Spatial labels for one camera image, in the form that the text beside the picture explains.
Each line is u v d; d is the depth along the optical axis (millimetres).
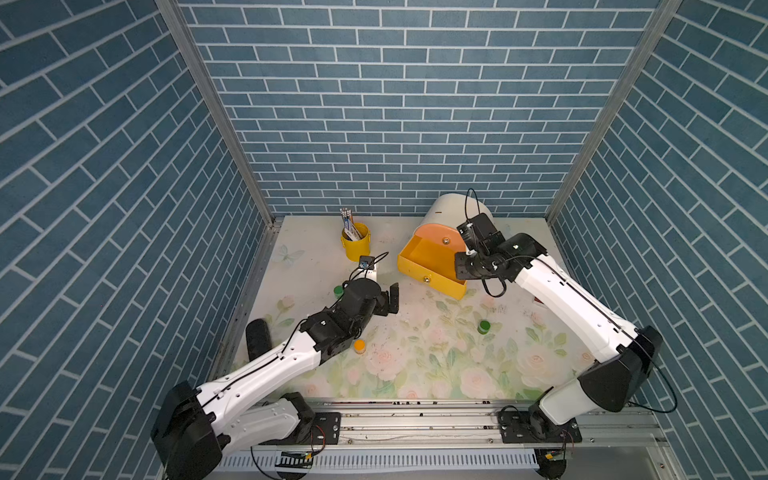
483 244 569
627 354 406
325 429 734
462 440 737
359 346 849
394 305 695
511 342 897
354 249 1048
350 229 943
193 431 380
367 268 652
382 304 693
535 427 657
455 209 915
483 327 889
